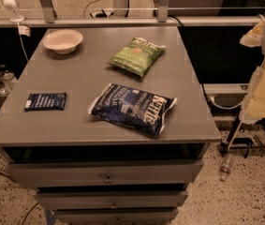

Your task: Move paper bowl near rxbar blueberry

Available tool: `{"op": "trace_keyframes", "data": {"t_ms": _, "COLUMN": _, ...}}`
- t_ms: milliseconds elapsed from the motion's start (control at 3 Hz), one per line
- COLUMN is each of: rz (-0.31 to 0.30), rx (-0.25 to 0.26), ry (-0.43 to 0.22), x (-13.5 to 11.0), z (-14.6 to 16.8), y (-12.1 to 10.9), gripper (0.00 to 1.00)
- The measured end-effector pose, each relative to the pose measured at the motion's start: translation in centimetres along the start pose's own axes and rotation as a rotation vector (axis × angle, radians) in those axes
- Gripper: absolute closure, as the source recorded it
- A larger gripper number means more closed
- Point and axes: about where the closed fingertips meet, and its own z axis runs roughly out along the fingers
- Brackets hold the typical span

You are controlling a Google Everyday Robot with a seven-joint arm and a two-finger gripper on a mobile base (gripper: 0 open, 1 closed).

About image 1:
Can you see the grey drawer cabinet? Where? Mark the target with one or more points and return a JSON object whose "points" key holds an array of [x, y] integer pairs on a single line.
{"points": [[87, 170]]}

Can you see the blue Kettle chips bag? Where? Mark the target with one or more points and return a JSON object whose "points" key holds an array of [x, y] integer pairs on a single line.
{"points": [[132, 108]]}

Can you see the blue RXBAR blueberry bar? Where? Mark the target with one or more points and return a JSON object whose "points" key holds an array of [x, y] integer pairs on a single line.
{"points": [[45, 102]]}

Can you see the green Kettle chips bag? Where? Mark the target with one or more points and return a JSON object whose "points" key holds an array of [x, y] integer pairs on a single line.
{"points": [[137, 56]]}

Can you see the white paper bowl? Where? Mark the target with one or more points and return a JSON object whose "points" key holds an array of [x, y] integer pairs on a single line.
{"points": [[63, 41]]}

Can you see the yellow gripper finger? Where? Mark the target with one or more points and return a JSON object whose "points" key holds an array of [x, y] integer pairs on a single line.
{"points": [[253, 105], [253, 37]]}

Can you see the plastic bottle on floor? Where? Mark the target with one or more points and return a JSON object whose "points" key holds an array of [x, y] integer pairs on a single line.
{"points": [[225, 168]]}

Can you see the white desk lamp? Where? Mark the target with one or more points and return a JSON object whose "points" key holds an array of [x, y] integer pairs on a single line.
{"points": [[13, 6]]}

